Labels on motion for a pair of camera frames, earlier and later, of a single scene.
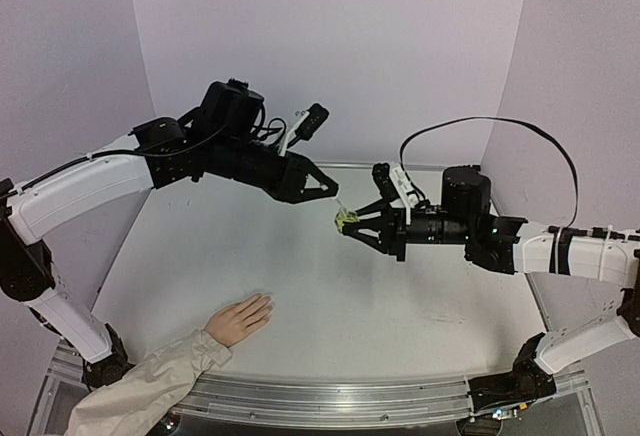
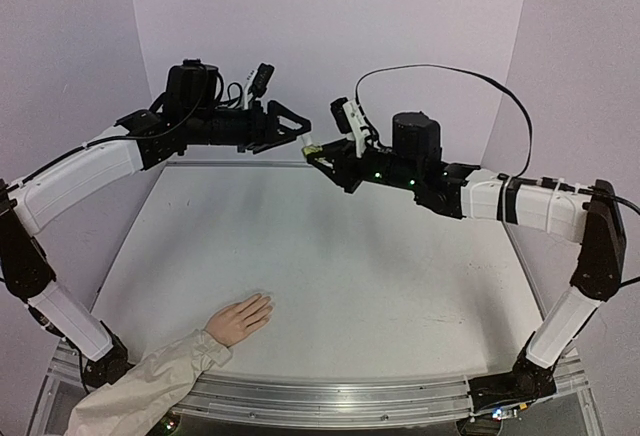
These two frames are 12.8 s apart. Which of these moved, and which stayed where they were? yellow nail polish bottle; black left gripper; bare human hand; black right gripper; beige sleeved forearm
Moved: black left gripper; black right gripper; yellow nail polish bottle
Stayed: beige sleeved forearm; bare human hand
